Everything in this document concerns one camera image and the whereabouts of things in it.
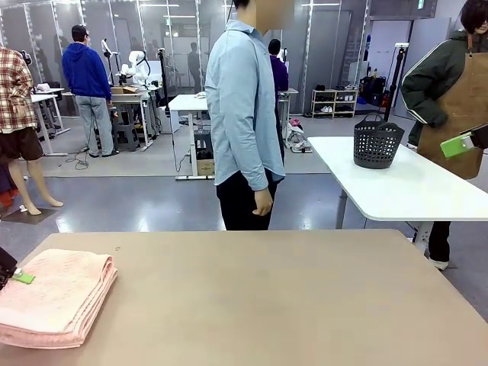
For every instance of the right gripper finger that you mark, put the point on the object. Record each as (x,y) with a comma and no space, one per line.
(457,146)
(476,129)

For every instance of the pink towel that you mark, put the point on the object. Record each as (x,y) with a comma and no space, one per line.
(57,297)

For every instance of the small white background robot arm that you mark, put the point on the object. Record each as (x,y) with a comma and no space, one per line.
(135,68)

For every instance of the person's right forearm blue sleeve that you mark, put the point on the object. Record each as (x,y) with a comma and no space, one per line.
(257,171)

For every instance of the person's right hand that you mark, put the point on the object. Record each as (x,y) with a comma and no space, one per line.
(264,202)

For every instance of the person in brown apron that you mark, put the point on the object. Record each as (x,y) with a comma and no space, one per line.
(457,87)

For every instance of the white table with rounded corners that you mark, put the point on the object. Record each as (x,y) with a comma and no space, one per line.
(404,190)

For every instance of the dark perforated laundry basket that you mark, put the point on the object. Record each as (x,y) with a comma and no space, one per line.
(377,146)

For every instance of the black tripod with white head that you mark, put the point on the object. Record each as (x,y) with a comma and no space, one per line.
(396,76)

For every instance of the black equipment cases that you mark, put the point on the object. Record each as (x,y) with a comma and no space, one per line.
(373,91)

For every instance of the white shoe rack shelf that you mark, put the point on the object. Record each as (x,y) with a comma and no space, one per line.
(335,103)

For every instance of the heap of clothes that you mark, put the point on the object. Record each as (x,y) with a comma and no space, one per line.
(299,137)

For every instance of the gray step stool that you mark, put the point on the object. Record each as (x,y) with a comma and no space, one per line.
(125,137)

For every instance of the mannequin in plaid shirt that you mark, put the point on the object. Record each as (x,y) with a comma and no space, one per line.
(15,95)

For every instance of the white desk with thin legs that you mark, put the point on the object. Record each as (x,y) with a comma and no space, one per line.
(47,97)

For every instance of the person in purple top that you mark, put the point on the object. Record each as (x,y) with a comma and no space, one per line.
(280,72)

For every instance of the gray robot workbench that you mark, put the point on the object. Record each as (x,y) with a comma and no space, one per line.
(133,100)

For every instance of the person in blue hoodie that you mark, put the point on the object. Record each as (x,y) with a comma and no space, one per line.
(87,76)

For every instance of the open flat cardboard box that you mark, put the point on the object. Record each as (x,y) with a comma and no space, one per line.
(124,90)

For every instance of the small cardboard box with print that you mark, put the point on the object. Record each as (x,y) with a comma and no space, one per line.
(206,167)

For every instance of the person in light blue shirt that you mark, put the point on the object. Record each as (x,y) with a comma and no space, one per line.
(240,95)

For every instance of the black stool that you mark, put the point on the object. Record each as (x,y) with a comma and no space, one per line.
(202,139)

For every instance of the white standing desk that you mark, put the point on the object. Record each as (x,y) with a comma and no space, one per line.
(188,103)

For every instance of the dark mannequin base plate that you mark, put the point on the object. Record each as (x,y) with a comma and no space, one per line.
(30,215)

